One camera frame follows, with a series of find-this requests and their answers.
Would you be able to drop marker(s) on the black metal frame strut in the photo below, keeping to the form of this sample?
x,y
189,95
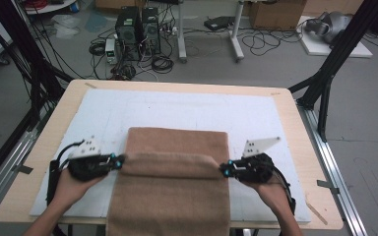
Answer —
x,y
344,46
23,42

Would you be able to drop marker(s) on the white round table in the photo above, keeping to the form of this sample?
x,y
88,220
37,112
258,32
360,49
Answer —
x,y
50,7

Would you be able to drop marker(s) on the cardboard box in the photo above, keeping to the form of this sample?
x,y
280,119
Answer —
x,y
277,13

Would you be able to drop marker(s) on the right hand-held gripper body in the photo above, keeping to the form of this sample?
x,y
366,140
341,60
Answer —
x,y
256,167

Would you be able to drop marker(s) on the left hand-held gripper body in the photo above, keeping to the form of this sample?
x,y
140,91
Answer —
x,y
88,165

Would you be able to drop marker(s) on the black computer tower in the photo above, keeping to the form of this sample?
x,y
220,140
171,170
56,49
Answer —
x,y
128,32
151,29

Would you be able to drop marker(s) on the person's left hand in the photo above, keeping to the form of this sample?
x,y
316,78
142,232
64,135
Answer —
x,y
70,190

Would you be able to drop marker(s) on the white desk leg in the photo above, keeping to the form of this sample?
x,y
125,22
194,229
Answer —
x,y
238,32
181,32

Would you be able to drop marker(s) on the flat black device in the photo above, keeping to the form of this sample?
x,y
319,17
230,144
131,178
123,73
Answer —
x,y
219,23

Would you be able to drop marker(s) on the small white power unit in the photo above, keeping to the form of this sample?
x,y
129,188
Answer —
x,y
110,50

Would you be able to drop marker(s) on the grey rounded machine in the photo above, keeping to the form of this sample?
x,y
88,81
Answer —
x,y
333,24

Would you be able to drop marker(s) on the person's right hand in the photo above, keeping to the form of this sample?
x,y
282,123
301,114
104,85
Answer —
x,y
272,193

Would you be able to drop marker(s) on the tan terry towel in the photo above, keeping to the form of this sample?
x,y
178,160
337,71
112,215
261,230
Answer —
x,y
174,196

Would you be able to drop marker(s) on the grey tape piece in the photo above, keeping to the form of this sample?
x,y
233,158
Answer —
x,y
327,186
23,169

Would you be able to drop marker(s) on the aluminium rail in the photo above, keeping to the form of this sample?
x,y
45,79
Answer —
x,y
10,160
334,170

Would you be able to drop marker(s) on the white floor board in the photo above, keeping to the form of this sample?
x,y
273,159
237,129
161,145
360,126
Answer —
x,y
318,47

